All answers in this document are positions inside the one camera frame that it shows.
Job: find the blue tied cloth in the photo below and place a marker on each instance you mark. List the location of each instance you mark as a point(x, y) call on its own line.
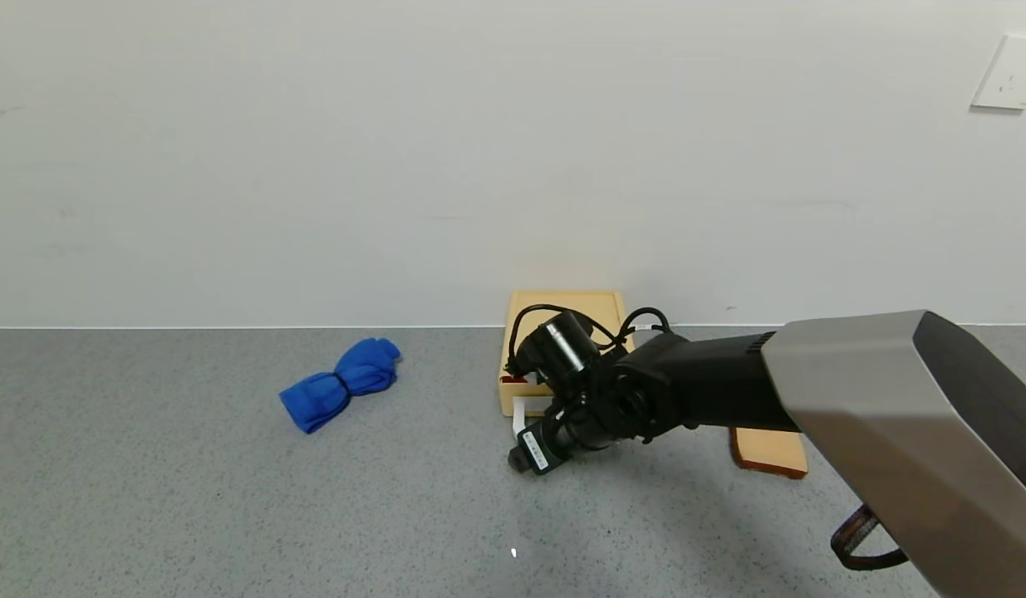
point(338, 386)

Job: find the toy toast slice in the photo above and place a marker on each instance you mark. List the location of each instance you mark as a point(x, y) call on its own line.
point(770, 453)

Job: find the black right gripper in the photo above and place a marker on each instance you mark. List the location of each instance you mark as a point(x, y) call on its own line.
point(532, 454)

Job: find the white wall socket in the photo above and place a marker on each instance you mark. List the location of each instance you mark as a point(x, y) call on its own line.
point(1011, 73)

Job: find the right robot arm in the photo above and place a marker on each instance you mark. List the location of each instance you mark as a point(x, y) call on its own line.
point(895, 399)

